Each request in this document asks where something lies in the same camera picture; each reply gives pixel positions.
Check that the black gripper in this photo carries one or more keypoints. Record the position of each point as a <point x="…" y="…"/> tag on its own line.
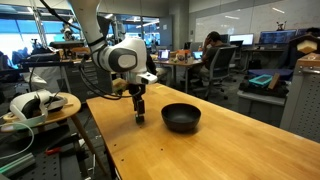
<point x="136" y="91"/>

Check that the green cube block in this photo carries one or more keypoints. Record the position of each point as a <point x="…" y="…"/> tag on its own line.
<point x="139" y="119"/>

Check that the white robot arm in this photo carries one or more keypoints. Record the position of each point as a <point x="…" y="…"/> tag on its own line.
<point x="129" y="56"/>

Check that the black bowl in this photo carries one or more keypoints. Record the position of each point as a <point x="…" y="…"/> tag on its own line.
<point x="180" y="117"/>

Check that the open laptop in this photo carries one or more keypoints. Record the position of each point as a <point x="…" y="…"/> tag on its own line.
<point x="163" y="55"/>

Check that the grey drawer cabinet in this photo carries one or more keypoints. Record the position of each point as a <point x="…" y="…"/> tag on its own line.
<point x="97" y="77"/>

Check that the background desk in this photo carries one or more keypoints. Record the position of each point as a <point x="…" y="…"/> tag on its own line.
<point x="168" y="69"/>

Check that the round wooden side table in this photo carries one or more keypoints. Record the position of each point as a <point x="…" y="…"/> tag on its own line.
<point x="69" y="110"/>

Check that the grey office chair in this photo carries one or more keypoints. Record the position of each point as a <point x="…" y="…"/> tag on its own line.
<point x="218" y="70"/>

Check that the person holding head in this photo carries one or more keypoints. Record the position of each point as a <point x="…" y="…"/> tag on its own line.
<point x="211" y="45"/>

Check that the white VR headset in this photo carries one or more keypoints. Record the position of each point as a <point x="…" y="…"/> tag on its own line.
<point x="32" y="108"/>

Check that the computer monitor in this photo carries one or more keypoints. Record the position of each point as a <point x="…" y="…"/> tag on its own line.
<point x="246" y="39"/>

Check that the teal tray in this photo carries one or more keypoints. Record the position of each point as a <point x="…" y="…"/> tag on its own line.
<point x="261" y="80"/>

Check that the grey storage bin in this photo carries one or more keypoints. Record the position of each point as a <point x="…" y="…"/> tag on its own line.
<point x="267" y="109"/>

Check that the wide dark monitor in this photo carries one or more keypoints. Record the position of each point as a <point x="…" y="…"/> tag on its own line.
<point x="276" y="37"/>

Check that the grey perforated cabinet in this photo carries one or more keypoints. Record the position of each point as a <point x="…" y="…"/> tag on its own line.
<point x="301" y="114"/>

